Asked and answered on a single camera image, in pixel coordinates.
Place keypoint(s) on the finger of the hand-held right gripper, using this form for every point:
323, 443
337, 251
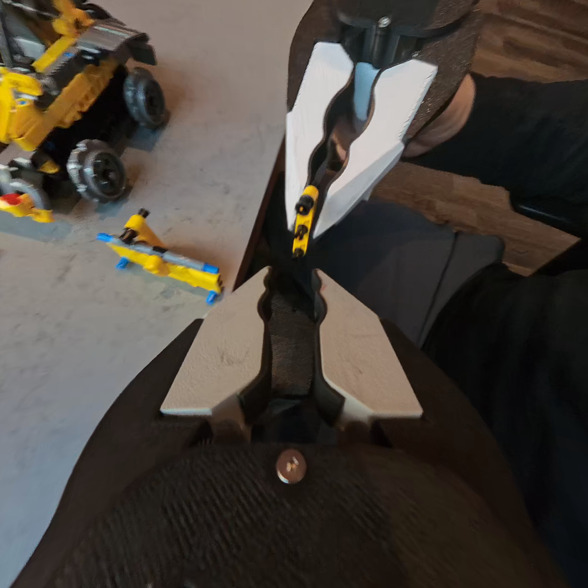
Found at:
307, 115
386, 128

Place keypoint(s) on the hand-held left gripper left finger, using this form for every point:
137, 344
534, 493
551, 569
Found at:
220, 363

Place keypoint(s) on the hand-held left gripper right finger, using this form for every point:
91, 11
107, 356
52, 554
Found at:
363, 363

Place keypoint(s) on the yellow panel with grey axle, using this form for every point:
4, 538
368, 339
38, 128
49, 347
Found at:
165, 264

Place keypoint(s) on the person's right forearm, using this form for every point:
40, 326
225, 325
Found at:
505, 128

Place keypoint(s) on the person's right hand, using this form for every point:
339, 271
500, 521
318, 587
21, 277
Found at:
448, 131

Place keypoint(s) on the person's black clothing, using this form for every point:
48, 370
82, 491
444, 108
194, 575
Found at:
459, 298

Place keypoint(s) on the yellow grey brick vehicle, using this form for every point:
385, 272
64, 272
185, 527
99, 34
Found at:
59, 101

